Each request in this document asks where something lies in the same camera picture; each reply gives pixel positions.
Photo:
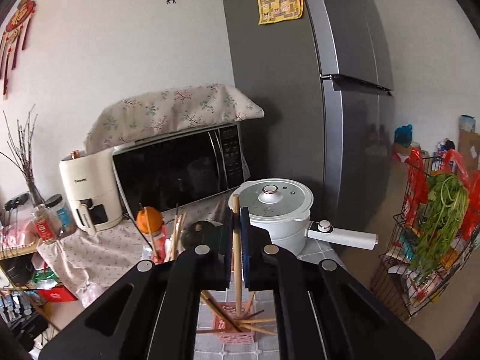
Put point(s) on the large red knot ornament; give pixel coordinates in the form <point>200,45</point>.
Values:
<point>20,15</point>

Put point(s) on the dark grey refrigerator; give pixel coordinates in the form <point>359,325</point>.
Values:
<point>285,120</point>

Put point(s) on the dried branches bunch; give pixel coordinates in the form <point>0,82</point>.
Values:
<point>33,191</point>

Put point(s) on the pile of wooden chopsticks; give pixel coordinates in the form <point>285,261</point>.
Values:
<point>264,321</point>

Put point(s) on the green cilantro bunch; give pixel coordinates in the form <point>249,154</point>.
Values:
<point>442,213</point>

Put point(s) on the light wooden chopstick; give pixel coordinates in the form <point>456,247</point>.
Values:
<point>236,232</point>

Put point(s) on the floral microwave cover cloth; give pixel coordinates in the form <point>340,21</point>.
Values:
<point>168,108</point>

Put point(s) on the bunch of thin bamboo chopsticks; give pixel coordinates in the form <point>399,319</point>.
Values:
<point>176,240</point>

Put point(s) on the white electric cooking pot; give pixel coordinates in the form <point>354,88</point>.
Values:
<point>277,198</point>

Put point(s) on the black microwave oven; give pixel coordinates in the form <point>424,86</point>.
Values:
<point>168,172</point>

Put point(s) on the brown cardboard box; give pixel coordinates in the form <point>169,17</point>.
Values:
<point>470,144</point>

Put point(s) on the glass jar red label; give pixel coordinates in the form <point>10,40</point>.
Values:
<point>47,228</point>

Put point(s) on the blue plastic bag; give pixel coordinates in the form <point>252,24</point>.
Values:
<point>403,137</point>

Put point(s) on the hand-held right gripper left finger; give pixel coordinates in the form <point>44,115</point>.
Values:
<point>226,255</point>

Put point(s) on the red box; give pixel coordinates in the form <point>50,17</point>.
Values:
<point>58,294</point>

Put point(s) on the floral tablecloth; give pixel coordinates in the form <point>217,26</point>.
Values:
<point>93,251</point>

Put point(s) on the black chopstick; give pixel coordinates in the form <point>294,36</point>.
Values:
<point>257,314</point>

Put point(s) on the glass jar teal label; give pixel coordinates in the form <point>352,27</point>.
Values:
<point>63,215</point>

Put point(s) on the orange fruit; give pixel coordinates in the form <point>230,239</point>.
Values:
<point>150,219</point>

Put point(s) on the printed carton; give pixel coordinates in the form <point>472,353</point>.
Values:
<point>468,123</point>

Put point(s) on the white air fryer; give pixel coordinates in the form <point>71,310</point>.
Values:
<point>86,183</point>

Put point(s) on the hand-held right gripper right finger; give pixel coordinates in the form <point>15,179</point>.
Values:
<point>245,247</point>

